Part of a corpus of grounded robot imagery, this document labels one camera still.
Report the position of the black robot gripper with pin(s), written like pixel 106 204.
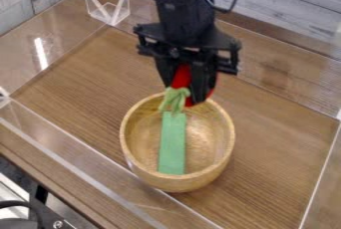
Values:
pixel 185 38

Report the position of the red plush strawberry toy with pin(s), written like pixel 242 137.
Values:
pixel 178 97

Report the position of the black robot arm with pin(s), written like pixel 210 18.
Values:
pixel 191 50

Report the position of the round wooden bowl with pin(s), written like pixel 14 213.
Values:
pixel 209 144

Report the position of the green rectangular block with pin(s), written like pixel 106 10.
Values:
pixel 171 152

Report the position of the clear acrylic front barrier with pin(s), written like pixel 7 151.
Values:
pixel 95 185

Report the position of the clear acrylic barrier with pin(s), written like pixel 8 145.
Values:
pixel 322 212
pixel 95 185

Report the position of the clear acrylic right barrier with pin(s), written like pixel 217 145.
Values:
pixel 322 212

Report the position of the clear acrylic corner bracket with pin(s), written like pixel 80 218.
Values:
pixel 109 13

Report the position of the black table frame bracket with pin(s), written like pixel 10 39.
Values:
pixel 51 219

